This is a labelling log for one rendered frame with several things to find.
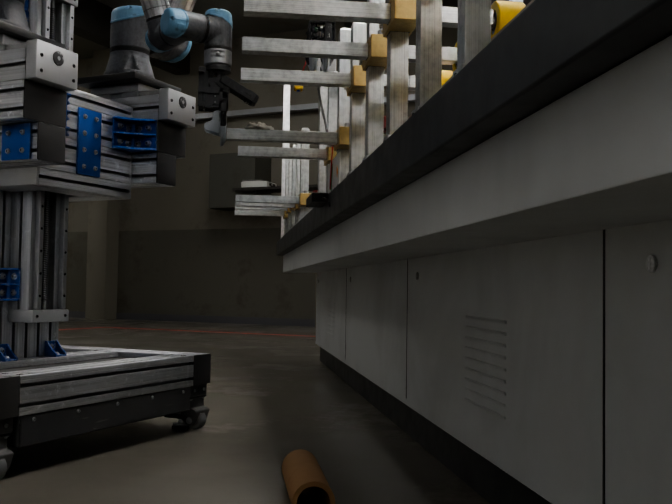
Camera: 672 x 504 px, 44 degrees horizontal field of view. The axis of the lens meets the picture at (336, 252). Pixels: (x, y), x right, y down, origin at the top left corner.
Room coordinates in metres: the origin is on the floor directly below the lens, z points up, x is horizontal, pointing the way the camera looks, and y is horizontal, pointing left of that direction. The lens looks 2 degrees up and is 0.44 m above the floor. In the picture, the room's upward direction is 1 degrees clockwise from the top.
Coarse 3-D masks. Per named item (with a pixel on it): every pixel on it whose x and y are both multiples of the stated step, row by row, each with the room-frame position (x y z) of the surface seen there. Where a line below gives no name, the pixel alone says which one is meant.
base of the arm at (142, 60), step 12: (120, 48) 2.40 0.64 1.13; (132, 48) 2.40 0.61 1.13; (144, 48) 2.42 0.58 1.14; (108, 60) 2.42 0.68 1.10; (120, 60) 2.39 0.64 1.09; (132, 60) 2.40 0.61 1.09; (144, 60) 2.42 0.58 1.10; (108, 72) 2.39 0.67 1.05; (120, 72) 2.38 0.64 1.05; (144, 72) 2.40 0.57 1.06
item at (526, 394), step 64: (448, 256) 1.94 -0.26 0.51; (512, 256) 1.50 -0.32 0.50; (576, 256) 1.22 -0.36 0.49; (640, 256) 1.03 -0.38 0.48; (320, 320) 4.66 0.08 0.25; (384, 320) 2.73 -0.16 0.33; (448, 320) 1.93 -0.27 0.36; (512, 320) 1.50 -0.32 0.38; (576, 320) 1.22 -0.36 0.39; (640, 320) 1.03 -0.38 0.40; (384, 384) 2.72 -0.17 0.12; (448, 384) 1.93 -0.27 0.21; (512, 384) 1.49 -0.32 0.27; (576, 384) 1.22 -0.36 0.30; (640, 384) 1.03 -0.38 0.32; (448, 448) 2.02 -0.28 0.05; (512, 448) 1.49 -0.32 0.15; (576, 448) 1.22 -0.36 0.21; (640, 448) 1.03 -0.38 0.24
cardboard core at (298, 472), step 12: (288, 456) 1.80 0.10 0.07; (300, 456) 1.75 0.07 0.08; (312, 456) 1.79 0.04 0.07; (288, 468) 1.72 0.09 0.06; (300, 468) 1.65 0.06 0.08; (312, 468) 1.64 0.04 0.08; (288, 480) 1.65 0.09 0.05; (300, 480) 1.56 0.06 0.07; (312, 480) 1.54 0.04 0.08; (324, 480) 1.57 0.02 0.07; (288, 492) 1.61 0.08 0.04; (300, 492) 1.53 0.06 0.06; (312, 492) 1.72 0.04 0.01; (324, 492) 1.63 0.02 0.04
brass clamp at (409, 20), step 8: (392, 0) 1.48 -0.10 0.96; (400, 0) 1.46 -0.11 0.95; (408, 0) 1.47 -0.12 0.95; (392, 8) 1.48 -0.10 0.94; (400, 8) 1.46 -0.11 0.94; (408, 8) 1.47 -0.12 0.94; (392, 16) 1.48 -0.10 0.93; (400, 16) 1.46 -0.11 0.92; (408, 16) 1.47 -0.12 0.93; (384, 24) 1.56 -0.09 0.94; (392, 24) 1.50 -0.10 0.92; (400, 24) 1.50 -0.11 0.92; (408, 24) 1.50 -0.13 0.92; (384, 32) 1.56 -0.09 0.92
